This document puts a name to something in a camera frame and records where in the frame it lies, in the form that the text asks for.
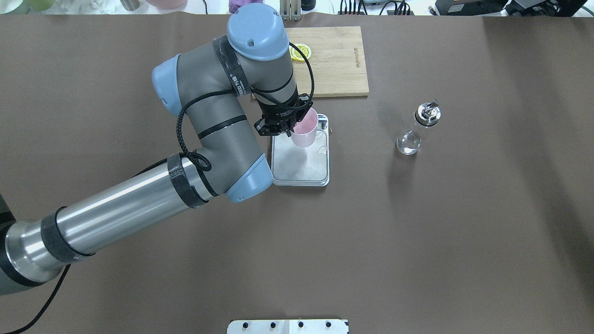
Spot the pink plastic cup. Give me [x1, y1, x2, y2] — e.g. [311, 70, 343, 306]
[291, 108, 319, 148]

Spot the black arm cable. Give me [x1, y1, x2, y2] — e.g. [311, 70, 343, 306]
[0, 42, 316, 334]

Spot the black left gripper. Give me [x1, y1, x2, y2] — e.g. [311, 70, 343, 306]
[254, 93, 313, 136]

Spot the glass sauce bottle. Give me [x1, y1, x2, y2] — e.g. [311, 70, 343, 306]
[395, 99, 442, 155]

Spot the wooden cutting board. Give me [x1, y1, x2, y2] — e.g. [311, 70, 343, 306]
[251, 26, 370, 99]

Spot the silver kitchen scale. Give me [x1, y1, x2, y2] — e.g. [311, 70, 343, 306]
[270, 114, 329, 187]

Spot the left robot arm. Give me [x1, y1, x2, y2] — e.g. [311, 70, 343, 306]
[1, 3, 313, 295]

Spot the lemon slice at board top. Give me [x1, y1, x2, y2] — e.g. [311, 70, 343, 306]
[289, 44, 312, 62]

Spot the white mounting plate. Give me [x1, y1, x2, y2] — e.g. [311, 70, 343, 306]
[226, 319, 350, 334]

